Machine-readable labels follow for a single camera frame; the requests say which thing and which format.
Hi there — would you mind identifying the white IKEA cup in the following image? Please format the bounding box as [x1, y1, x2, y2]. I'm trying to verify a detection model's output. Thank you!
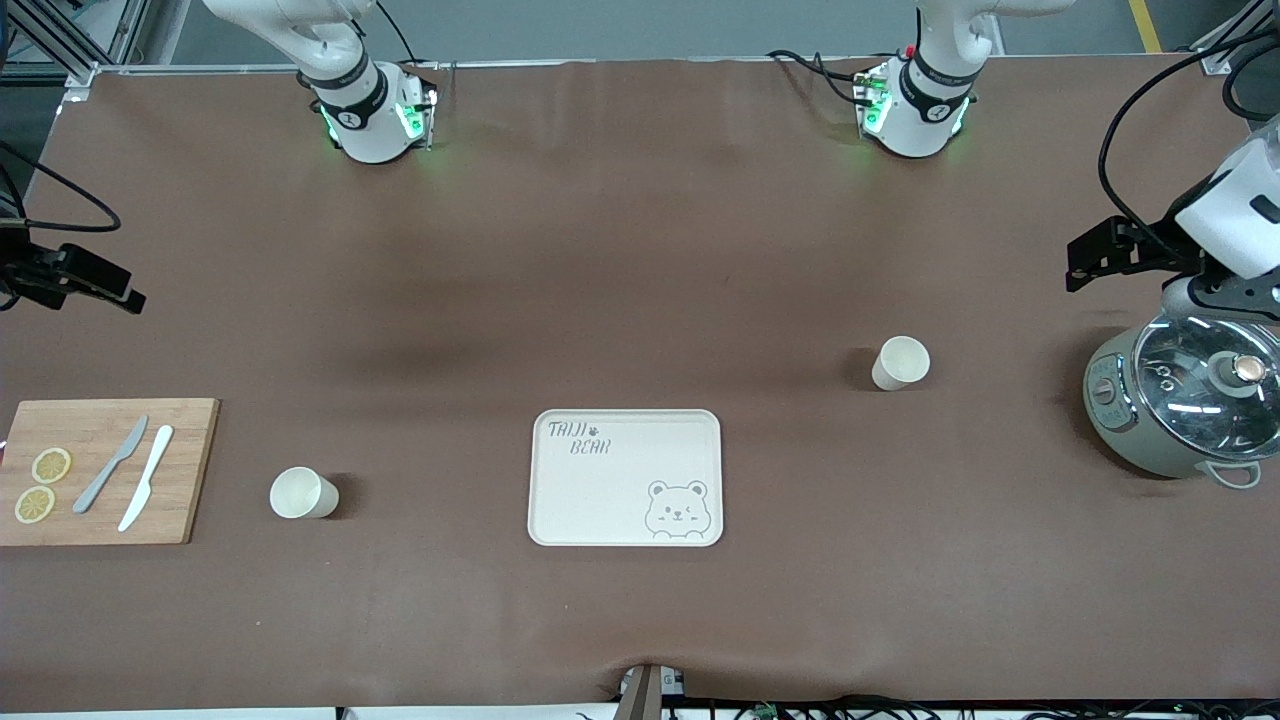
[269, 466, 340, 520]
[871, 336, 931, 392]

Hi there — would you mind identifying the grey-green electric cooking pot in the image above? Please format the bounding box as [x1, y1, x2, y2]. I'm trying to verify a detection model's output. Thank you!
[1083, 305, 1280, 491]

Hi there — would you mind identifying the glass pot lid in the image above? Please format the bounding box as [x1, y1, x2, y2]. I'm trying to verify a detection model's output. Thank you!
[1133, 314, 1280, 461]

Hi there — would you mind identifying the grey plastic knife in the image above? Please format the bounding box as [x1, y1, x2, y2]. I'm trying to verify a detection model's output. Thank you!
[72, 415, 150, 515]

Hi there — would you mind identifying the white plastic knife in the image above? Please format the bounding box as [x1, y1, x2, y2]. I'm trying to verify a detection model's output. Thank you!
[117, 424, 175, 533]

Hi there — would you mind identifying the bamboo cutting board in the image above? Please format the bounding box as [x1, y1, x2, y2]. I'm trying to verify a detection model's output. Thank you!
[0, 398, 220, 547]

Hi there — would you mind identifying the cream bear print tray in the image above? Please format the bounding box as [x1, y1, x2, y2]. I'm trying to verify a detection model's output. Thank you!
[528, 408, 723, 548]

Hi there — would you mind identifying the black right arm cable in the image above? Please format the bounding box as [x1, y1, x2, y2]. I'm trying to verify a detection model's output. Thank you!
[0, 138, 123, 234]

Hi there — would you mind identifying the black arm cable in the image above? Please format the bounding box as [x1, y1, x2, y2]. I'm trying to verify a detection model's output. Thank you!
[0, 138, 123, 234]
[1097, 28, 1280, 263]

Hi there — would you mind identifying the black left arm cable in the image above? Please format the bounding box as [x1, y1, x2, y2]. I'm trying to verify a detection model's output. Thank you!
[1097, 28, 1280, 263]

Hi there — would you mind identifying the aluminium frame post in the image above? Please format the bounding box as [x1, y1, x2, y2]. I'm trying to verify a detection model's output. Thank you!
[0, 0, 151, 101]
[1190, 0, 1280, 76]

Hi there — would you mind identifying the black base cable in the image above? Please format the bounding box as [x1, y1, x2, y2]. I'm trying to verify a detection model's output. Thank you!
[766, 48, 871, 106]

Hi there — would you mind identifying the black cable bundle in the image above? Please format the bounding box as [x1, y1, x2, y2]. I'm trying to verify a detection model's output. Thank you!
[690, 693, 1280, 720]

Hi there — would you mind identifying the brown camera stand post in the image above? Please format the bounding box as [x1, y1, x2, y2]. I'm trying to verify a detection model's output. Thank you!
[612, 663, 689, 720]

